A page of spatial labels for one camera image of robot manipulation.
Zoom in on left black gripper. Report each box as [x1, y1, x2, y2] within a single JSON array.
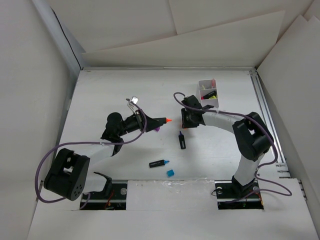
[[117, 109, 163, 137]]

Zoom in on orange tip black highlighter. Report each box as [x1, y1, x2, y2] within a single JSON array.
[[154, 117, 172, 127]]

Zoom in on yellow cap black highlighter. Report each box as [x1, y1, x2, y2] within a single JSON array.
[[201, 90, 217, 100]]

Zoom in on pink clear pen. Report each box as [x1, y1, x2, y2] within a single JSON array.
[[211, 78, 216, 88]]

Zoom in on blue highlighter cap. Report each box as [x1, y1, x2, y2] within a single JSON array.
[[166, 169, 175, 178]]

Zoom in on pink cap black highlighter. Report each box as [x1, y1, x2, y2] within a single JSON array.
[[201, 92, 215, 100]]

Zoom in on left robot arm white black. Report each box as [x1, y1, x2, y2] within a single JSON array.
[[39, 109, 168, 203]]

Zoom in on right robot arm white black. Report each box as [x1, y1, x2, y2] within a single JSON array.
[[179, 95, 274, 197]]

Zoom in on purple tip black highlighter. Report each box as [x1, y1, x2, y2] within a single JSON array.
[[178, 131, 186, 150]]

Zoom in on white compartment pen holder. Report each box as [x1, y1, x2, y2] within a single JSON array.
[[195, 78, 219, 109]]

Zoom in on blue tip black highlighter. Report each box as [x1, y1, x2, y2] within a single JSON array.
[[149, 159, 170, 168]]

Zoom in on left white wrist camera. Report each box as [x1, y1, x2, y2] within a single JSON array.
[[126, 96, 139, 107]]

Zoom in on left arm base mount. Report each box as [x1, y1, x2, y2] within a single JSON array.
[[79, 171, 128, 211]]

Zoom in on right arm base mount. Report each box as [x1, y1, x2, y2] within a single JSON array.
[[211, 180, 264, 210]]

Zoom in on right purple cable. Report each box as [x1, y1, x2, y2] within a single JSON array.
[[173, 92, 293, 203]]

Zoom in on aluminium rail right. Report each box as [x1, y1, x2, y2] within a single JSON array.
[[249, 68, 291, 179]]

